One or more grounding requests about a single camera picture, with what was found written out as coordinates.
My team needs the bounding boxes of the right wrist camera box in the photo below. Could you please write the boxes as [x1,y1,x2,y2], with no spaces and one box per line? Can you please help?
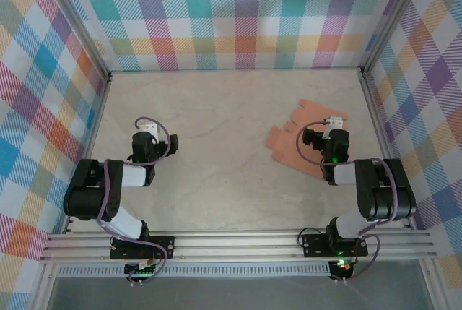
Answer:
[323,116,344,132]

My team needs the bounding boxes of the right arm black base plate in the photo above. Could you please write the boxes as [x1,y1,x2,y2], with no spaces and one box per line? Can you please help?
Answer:
[301,233,369,257]

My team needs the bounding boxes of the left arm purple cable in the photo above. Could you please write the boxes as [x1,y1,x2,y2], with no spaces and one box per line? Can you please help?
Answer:
[97,116,170,285]

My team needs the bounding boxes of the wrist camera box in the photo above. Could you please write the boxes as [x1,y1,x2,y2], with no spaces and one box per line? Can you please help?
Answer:
[141,121,160,142]
[323,116,344,132]

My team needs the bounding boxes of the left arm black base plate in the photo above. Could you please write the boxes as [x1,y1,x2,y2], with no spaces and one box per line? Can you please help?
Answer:
[110,236,176,260]

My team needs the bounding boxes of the aluminium frame post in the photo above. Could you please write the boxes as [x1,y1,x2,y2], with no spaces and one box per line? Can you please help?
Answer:
[35,0,111,83]
[360,0,434,77]

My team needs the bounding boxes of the slotted grey cable duct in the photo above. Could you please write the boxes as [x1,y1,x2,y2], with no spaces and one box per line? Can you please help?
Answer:
[56,264,331,278]

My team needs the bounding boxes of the wide aluminium mounting rail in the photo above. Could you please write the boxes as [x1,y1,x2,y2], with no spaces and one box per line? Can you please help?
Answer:
[39,229,436,262]

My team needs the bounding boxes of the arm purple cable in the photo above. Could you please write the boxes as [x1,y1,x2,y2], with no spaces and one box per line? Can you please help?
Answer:
[296,120,400,284]
[97,116,170,285]

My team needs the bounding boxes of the pink paper box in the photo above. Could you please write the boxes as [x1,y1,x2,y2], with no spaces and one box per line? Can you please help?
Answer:
[266,98,349,181]

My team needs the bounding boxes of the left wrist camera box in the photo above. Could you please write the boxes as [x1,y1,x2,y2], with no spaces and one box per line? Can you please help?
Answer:
[141,121,160,142]

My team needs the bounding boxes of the aluminium side rail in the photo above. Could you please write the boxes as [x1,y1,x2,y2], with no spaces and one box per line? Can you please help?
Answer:
[359,67,416,230]
[61,73,113,235]

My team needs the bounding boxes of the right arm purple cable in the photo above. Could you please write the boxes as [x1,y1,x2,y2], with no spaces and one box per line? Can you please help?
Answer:
[296,120,400,284]

